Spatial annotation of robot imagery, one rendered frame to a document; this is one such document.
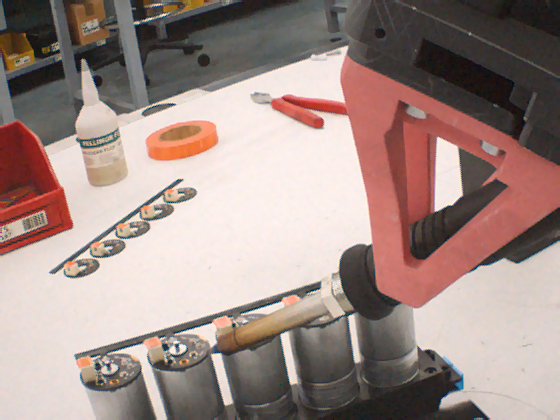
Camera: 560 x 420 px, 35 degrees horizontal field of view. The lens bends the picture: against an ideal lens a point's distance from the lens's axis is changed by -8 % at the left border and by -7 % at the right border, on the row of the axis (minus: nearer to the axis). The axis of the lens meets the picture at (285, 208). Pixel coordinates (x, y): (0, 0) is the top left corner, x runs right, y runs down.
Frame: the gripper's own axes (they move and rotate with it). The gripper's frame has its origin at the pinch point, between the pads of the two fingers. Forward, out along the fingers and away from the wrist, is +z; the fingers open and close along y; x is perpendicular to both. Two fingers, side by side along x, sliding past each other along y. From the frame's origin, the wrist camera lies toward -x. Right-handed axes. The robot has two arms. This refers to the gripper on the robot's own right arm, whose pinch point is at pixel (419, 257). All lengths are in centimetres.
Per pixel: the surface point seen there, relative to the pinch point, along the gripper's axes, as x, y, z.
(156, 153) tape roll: -24.6, -33.5, 24.6
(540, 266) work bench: 5.1, -19.7, 10.3
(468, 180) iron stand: -0.8, -23.8, 9.8
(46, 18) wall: -258, -351, 201
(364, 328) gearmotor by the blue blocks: -1.2, -5.3, 7.7
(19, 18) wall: -268, -337, 200
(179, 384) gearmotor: -6.1, 0.6, 9.4
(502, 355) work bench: 4.8, -11.0, 10.3
